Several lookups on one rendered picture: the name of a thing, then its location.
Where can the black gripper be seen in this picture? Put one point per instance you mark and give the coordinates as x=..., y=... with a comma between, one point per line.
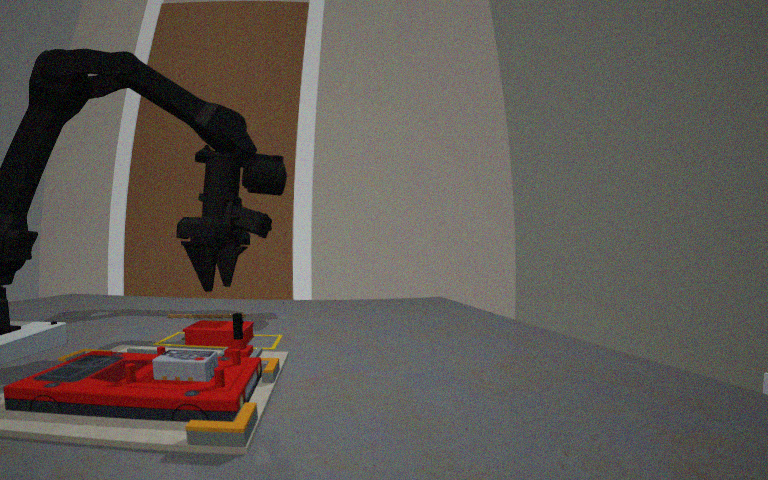
x=211, y=240

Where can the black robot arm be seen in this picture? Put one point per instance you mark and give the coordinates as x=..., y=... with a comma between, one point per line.
x=58, y=89

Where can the red rectangular block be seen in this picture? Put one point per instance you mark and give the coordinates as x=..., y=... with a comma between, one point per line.
x=215, y=333

